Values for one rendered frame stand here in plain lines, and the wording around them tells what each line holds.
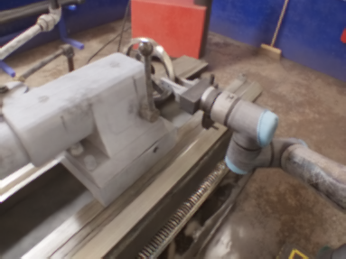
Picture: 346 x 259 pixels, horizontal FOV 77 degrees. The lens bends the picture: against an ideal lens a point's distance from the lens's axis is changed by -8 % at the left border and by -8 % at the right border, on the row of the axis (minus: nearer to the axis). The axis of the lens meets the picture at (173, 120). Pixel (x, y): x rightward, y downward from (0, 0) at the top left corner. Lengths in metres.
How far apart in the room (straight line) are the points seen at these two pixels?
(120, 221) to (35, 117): 0.36
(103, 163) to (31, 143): 0.20
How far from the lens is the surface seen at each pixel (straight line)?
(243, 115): 0.61
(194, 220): 1.21
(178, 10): 2.76
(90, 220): 0.75
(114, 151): 0.67
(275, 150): 0.72
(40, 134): 0.55
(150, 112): 0.67
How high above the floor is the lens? 1.49
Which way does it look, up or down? 42 degrees down
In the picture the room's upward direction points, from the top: 4 degrees clockwise
